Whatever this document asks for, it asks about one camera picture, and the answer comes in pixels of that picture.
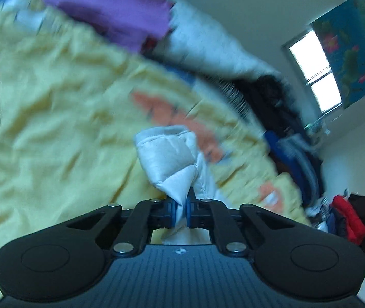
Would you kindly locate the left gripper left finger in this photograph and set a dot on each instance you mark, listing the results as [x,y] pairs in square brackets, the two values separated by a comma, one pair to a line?
[138,224]

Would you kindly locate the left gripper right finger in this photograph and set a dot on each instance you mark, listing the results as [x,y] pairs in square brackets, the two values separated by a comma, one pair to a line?
[214,216]

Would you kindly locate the white quilted down jacket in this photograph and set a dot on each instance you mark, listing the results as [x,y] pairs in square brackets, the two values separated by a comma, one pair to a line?
[173,163]

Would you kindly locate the dark folded clothes pile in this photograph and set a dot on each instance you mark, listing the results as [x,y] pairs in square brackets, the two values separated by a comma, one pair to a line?
[267,101]

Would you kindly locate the navy garment on pile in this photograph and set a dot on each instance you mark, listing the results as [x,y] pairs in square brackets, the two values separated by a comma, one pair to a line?
[337,224]

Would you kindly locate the yellow carrot print bedspread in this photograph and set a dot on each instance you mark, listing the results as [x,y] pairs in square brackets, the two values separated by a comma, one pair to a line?
[70,107]

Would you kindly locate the red garment on pile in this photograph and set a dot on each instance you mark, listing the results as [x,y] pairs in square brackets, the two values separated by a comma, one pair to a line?
[354,225]

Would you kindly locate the white patterned quilt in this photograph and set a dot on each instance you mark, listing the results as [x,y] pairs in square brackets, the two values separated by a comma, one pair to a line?
[199,43]

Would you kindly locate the purple folded garment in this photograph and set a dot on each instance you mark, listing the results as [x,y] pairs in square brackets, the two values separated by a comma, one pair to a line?
[127,23]

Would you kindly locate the floral roller blind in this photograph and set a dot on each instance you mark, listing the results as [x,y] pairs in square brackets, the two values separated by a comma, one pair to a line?
[341,32]

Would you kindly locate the window with metal frame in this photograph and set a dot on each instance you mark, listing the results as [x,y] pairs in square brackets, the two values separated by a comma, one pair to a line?
[312,67]

